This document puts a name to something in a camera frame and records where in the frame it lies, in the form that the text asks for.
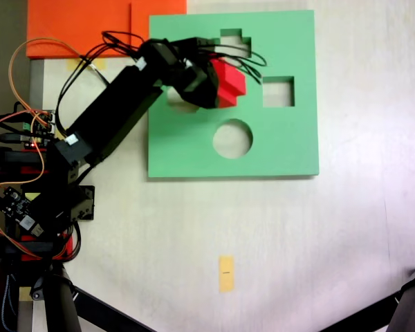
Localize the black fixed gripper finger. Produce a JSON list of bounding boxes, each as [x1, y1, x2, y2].
[[181, 62, 219, 111]]

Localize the red cross columnar block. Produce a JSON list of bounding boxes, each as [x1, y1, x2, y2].
[[209, 58, 247, 110]]

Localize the green shape hole board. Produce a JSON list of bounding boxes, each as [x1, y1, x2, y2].
[[147, 9, 321, 181]]

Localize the orange flat block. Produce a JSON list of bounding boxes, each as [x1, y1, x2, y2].
[[26, 0, 188, 59]]

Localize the yellow tape piece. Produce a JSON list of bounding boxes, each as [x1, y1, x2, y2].
[[66, 58, 108, 71]]

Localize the circuit board with green connector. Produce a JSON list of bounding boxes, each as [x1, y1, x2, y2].
[[20, 109, 59, 143]]

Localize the long yellow tape strip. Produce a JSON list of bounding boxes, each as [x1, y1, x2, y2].
[[218, 255, 235, 294]]

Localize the small labelled module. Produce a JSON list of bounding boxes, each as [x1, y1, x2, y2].
[[19, 214, 45, 239]]

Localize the black round-part circuit board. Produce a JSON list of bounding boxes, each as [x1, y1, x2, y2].
[[0, 186, 33, 223]]

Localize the red printed base clamp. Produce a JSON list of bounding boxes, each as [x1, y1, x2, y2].
[[17, 165, 74, 261]]

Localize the black tripod with long legs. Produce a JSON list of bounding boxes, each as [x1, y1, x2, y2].
[[6, 266, 158, 332]]

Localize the black notched tripod leg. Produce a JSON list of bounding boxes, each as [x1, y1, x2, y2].
[[317, 259, 415, 332]]

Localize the thin black wire bundle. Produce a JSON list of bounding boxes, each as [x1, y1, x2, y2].
[[55, 30, 149, 139], [196, 37, 268, 86]]

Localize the braided grey cable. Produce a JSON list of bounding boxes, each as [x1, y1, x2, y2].
[[1, 273, 19, 332]]

